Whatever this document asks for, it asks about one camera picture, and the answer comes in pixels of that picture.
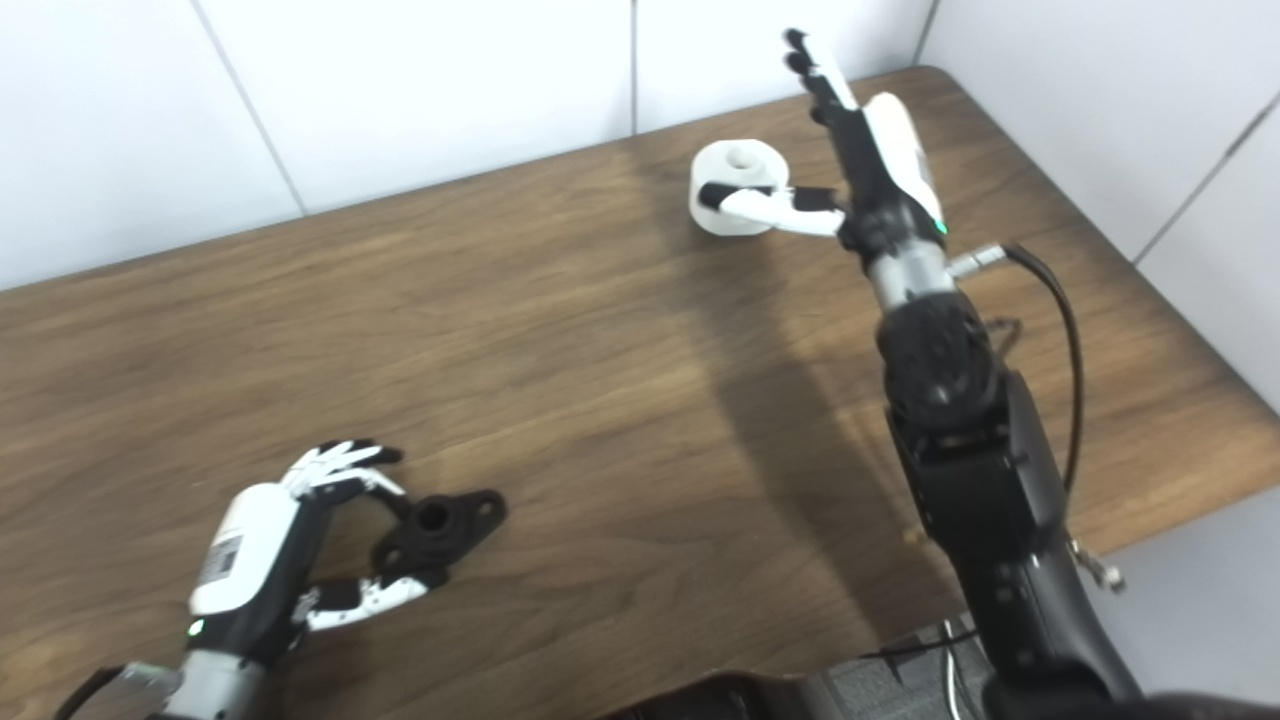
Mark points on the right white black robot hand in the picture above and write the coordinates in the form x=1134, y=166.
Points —
x=890, y=170

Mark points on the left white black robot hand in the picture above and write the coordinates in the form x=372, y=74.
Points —
x=250, y=560

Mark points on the round white piece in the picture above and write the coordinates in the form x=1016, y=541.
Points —
x=740, y=165

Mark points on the black flanged holder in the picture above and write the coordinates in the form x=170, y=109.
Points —
x=445, y=530

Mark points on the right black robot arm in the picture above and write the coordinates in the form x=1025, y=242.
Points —
x=980, y=470

